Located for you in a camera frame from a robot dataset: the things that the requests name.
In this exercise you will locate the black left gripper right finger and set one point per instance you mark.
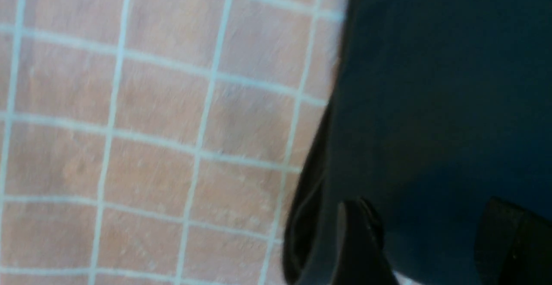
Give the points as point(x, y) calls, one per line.
point(513, 246)

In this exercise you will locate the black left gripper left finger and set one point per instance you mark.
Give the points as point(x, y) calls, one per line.
point(360, 243)

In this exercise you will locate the dark gray long-sleeved shirt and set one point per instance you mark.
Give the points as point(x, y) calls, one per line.
point(438, 106)

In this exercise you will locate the pink grid tablecloth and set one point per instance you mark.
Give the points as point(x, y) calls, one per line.
point(157, 142)

